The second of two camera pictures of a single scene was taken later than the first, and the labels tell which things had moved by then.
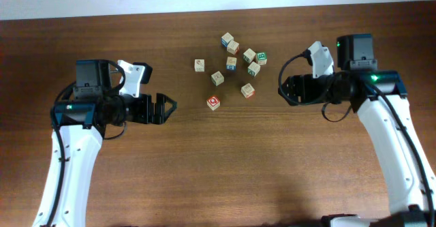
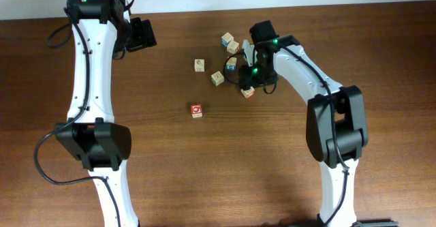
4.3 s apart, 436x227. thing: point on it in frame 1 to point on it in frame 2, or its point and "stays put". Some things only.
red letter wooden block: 233,47 stays put
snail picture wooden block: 248,90 stays put
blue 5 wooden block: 231,63 stays put
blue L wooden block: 225,39 stays put
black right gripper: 293,91 to 246,78
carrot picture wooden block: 199,65 stays put
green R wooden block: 217,78 stays put
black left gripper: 149,116 to 148,37
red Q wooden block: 213,101 to 196,110
